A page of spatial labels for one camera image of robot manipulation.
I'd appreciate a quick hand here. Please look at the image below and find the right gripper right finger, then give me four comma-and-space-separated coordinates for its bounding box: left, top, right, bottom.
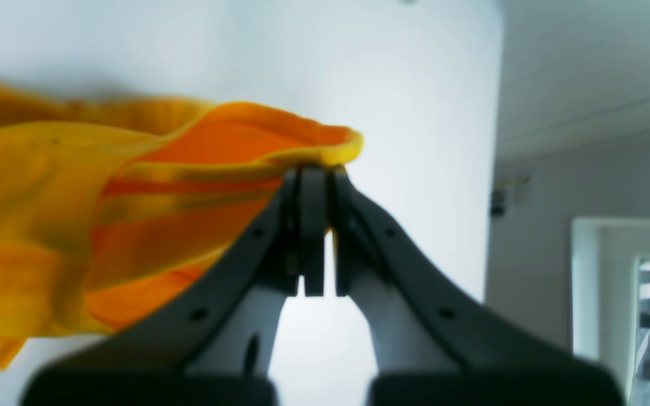
328, 169, 624, 405

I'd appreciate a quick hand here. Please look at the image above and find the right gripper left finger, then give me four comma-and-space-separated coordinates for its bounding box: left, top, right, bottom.
23, 167, 326, 405

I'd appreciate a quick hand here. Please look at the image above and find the yellow Smile T-shirt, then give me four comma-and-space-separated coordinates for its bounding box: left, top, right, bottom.
0, 84, 364, 368

